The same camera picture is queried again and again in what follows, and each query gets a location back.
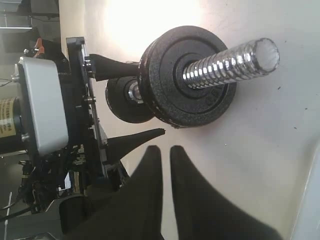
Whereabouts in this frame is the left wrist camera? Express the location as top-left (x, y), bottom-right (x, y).
top-left (18, 56), bottom-right (69, 156)

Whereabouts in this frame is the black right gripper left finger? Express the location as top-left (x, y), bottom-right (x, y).
top-left (64, 145), bottom-right (163, 240)

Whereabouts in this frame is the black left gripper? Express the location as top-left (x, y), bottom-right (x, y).
top-left (22, 37), bottom-right (166, 200)

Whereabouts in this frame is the chrome dumbbell bar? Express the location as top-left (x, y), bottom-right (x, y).
top-left (127, 36), bottom-right (281, 105)

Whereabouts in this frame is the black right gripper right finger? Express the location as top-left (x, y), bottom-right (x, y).
top-left (170, 145), bottom-right (282, 240)

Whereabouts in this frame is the white plastic tray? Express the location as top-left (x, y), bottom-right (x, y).
top-left (290, 139), bottom-right (320, 240)

